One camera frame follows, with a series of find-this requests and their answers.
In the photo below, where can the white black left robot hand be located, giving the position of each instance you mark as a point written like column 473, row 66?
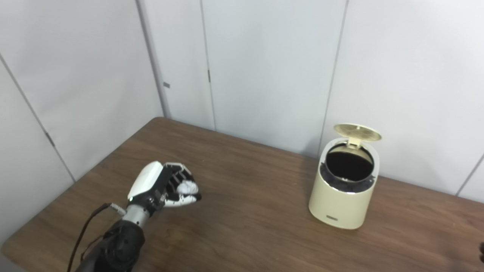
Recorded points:
column 147, row 181

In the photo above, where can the cream round bin lid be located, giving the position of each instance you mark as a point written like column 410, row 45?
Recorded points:
column 357, row 133

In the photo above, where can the black bin liner bag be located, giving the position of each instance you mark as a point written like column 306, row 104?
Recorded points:
column 348, row 187

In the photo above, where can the white paper ball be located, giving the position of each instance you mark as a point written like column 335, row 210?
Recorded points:
column 188, row 187

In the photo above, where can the grey wall corner strip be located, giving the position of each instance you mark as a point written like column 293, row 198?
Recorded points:
column 151, row 56

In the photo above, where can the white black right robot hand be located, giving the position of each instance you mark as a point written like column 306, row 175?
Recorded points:
column 482, row 253

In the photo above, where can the cream-colored round bin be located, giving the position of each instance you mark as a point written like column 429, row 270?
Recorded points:
column 340, row 207

